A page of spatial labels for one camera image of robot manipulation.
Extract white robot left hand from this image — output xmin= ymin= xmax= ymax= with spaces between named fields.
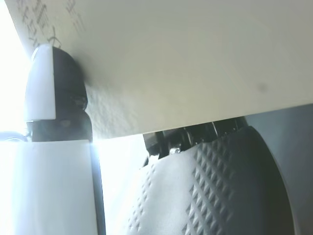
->
xmin=0 ymin=45 xmax=295 ymax=235

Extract cream paperback book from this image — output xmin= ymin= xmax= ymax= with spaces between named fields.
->
xmin=4 ymin=0 xmax=313 ymax=140

